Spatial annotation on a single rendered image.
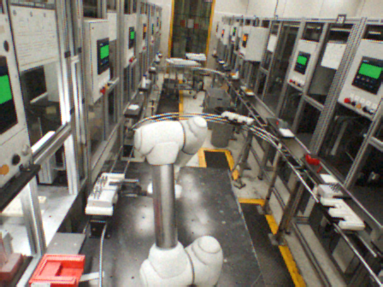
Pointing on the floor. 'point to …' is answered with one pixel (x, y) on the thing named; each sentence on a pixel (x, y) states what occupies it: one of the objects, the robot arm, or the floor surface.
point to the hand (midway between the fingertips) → (114, 187)
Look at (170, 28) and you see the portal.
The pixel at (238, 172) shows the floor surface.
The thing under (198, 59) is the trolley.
